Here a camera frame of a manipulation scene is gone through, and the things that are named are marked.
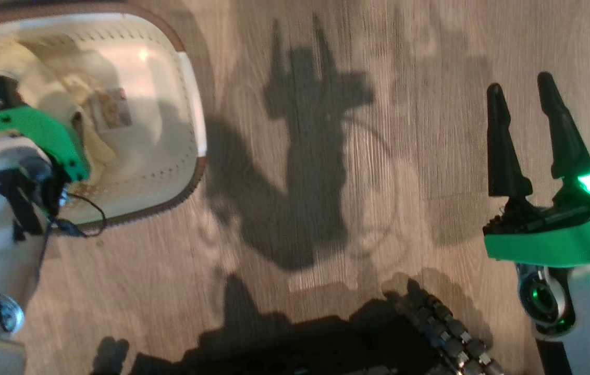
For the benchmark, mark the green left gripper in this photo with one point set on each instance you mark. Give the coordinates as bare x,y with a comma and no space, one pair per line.
39,127

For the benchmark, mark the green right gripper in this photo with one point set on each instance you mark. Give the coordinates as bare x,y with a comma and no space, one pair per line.
561,242

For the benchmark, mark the cream yellow garment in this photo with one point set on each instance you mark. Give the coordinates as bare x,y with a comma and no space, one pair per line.
94,153

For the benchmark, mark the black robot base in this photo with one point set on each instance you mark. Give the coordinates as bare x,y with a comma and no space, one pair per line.
300,354

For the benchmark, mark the basket product label sticker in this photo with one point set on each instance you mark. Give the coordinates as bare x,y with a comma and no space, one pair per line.
111,109

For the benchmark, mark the white perforated laundry basket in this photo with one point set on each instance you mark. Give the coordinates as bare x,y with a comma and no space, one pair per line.
159,130

